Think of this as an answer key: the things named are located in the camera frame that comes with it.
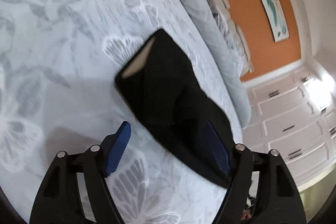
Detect black pants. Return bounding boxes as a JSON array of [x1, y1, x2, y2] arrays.
[[115, 29, 235, 188]]

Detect white wardrobe with drawers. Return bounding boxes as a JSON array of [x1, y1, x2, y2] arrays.
[[243, 64, 335, 191]]

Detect light blue butterfly bedspread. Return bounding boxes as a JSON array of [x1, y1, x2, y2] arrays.
[[1, 0, 242, 223]]

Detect cream padded headboard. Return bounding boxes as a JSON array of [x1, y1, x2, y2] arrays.
[[207, 0, 254, 77]]

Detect grey folded duvet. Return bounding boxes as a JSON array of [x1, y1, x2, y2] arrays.
[[180, 0, 252, 128]]

